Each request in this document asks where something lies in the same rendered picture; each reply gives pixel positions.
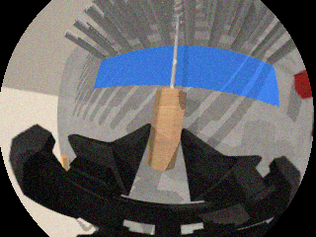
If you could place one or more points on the red cube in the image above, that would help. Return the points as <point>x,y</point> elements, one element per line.
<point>302,86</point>

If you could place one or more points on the blue taped strip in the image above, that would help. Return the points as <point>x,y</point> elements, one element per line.
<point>202,67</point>

